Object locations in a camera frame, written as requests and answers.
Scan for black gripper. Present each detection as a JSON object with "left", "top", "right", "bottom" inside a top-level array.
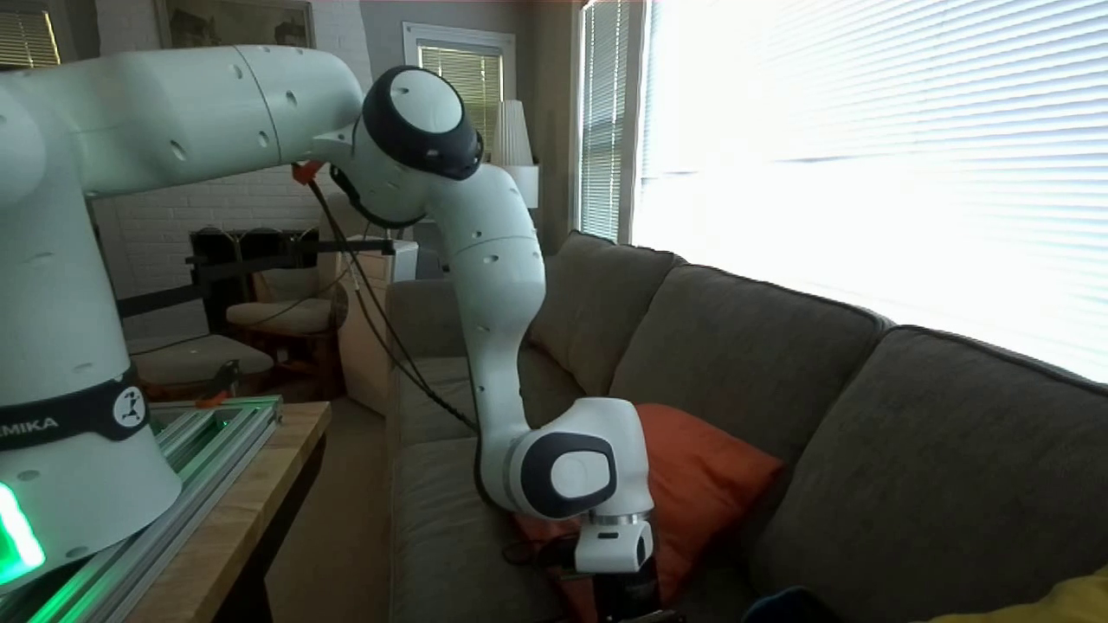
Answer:
[{"left": 586, "top": 565, "right": 667, "bottom": 623}]

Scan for white wrist adapter block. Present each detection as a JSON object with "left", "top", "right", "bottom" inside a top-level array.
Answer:
[{"left": 570, "top": 511, "right": 657, "bottom": 577}]

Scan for orange pillow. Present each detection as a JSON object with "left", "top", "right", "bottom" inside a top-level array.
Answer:
[{"left": 513, "top": 398, "right": 790, "bottom": 623}]

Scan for black boxy device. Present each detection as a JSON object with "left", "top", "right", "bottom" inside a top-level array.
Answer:
[{"left": 740, "top": 582, "right": 837, "bottom": 623}]

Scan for grey fabric sofa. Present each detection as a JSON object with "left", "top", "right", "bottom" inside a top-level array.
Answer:
[{"left": 380, "top": 229, "right": 1108, "bottom": 623}]

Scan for cream boxy furniture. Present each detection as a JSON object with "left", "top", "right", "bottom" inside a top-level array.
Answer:
[{"left": 331, "top": 246, "right": 393, "bottom": 417}]

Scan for wooden table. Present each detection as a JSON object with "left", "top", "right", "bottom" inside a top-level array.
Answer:
[{"left": 119, "top": 396, "right": 337, "bottom": 623}]

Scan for yellow pillow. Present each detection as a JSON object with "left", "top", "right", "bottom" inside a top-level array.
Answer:
[{"left": 920, "top": 559, "right": 1108, "bottom": 623}]

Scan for beige upholstered footstool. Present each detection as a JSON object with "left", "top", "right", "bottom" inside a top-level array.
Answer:
[{"left": 127, "top": 331, "right": 282, "bottom": 402}]

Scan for large white window blinds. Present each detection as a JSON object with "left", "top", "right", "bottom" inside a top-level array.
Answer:
[{"left": 629, "top": 0, "right": 1108, "bottom": 387}]

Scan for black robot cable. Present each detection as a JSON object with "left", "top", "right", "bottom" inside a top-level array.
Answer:
[{"left": 305, "top": 168, "right": 487, "bottom": 487}]

